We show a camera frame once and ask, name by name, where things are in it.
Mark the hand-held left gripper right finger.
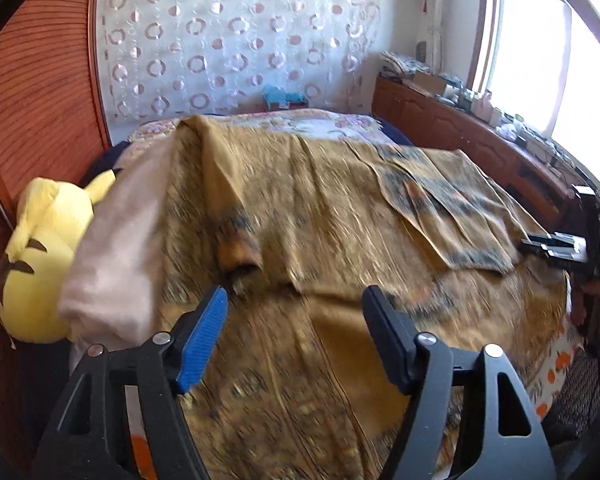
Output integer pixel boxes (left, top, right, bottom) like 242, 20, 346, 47
361, 285, 561, 480

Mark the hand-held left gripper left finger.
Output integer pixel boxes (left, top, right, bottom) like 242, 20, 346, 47
32, 285, 229, 480

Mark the golden patterned garment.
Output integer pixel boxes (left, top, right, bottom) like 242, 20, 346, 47
72, 114, 573, 480

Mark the cream folded cloth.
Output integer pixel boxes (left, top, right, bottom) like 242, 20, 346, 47
60, 147, 176, 346

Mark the long wooden cabinet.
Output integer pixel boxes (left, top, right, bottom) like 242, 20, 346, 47
371, 76, 600, 241

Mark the window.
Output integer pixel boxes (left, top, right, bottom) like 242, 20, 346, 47
467, 0, 600, 196

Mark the yellow plush toy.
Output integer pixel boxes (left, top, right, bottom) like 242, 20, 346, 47
0, 170, 118, 343

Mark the cardboard box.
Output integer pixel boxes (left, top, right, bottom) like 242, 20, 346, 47
410, 71, 448, 96

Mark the floral blanket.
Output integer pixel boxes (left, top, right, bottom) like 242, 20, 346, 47
127, 107, 396, 146

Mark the stack of folded cloths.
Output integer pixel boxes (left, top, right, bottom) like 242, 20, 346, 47
380, 51, 431, 78

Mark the pale window curtain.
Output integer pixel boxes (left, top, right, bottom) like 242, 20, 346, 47
420, 0, 481, 73

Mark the teal item on box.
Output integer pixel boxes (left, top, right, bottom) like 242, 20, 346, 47
261, 84, 308, 110

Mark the wooden slatted wardrobe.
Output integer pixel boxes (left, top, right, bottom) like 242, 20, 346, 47
0, 0, 113, 466

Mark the sheer circle patterned curtain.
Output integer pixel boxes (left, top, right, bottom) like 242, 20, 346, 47
96, 0, 381, 123

